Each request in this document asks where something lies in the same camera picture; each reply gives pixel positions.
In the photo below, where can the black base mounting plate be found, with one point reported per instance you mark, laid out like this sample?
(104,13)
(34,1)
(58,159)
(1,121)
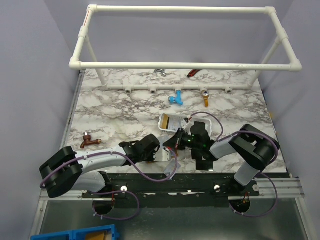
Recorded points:
(184,190)

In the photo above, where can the metal clamp fitting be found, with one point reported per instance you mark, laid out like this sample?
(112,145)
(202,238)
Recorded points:
(160,71)

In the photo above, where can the gold pipe valve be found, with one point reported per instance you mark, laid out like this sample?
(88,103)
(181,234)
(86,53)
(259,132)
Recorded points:
(205,95)

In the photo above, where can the white PVC pipe frame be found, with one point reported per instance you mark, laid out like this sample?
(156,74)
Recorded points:
(280,57)

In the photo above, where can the white plastic basket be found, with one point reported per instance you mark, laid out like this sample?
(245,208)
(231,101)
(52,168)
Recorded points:
(206,121)

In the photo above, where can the white card in basket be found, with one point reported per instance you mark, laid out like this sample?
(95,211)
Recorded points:
(176,123)

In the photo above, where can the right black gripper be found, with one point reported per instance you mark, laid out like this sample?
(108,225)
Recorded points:
(180,139)

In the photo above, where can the blue plastic bin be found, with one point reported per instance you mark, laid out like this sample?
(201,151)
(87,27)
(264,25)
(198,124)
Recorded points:
(79,234)

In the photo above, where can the red handled tool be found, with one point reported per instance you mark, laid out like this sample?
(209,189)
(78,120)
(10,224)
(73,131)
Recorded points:
(193,73)

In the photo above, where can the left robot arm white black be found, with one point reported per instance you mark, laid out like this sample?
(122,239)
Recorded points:
(61,172)

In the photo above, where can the aluminium rail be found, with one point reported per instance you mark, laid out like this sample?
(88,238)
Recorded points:
(283,188)

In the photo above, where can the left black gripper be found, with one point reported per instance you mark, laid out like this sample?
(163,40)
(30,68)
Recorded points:
(151,159)

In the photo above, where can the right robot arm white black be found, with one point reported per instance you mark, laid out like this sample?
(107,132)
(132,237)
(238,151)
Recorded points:
(256,148)

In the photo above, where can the blue pipe valve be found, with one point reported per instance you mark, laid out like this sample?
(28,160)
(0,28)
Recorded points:
(176,99)

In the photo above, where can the brown pipe valve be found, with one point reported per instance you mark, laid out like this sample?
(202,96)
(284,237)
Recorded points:
(87,140)

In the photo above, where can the white credit card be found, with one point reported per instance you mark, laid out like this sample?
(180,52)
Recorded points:
(169,170)

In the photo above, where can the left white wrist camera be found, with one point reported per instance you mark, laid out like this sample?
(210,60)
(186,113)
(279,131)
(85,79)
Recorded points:
(163,155)

